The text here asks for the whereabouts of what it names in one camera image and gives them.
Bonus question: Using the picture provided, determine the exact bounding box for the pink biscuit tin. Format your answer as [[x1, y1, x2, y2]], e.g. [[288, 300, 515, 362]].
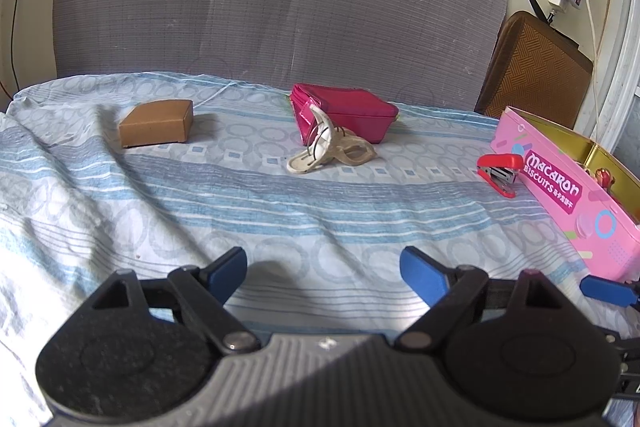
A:
[[491, 106, 640, 284]]

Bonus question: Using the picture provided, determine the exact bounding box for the red stapler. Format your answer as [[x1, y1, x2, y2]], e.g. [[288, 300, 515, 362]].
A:
[[476, 153, 523, 198]]

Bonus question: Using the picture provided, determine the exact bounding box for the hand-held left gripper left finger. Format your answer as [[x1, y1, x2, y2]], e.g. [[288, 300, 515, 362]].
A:
[[90, 247, 261, 354]]

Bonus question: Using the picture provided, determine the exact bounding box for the cream plastic clip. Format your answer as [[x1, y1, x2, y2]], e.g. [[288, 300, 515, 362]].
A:
[[286, 103, 377, 175]]

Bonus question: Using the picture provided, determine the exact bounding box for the small brown cardboard box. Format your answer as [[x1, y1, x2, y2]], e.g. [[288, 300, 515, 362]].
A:
[[118, 99, 194, 149]]

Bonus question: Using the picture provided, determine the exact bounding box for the dark wall cable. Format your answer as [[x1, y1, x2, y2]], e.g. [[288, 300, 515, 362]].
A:
[[0, 0, 23, 100]]

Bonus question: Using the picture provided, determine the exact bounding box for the white thread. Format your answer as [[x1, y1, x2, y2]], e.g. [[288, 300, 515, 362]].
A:
[[192, 81, 238, 108]]

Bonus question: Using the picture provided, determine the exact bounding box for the pink zip pouch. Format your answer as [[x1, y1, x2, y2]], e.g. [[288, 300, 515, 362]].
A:
[[290, 83, 400, 145]]

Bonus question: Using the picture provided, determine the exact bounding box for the black tape strip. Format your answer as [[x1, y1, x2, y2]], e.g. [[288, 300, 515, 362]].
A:
[[526, 0, 553, 26]]

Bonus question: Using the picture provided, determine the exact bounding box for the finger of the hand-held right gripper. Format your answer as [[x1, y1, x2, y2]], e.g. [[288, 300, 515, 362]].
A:
[[599, 328, 640, 403], [580, 276, 640, 308]]

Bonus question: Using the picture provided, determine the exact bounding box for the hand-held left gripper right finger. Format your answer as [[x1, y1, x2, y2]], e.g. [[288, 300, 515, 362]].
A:
[[395, 247, 571, 352]]

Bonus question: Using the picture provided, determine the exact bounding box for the blue patterned bedsheet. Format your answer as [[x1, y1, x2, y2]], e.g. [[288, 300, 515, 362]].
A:
[[0, 72, 640, 427]]

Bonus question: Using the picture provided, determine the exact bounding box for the brown woven board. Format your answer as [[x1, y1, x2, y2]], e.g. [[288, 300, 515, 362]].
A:
[[474, 10, 595, 140]]

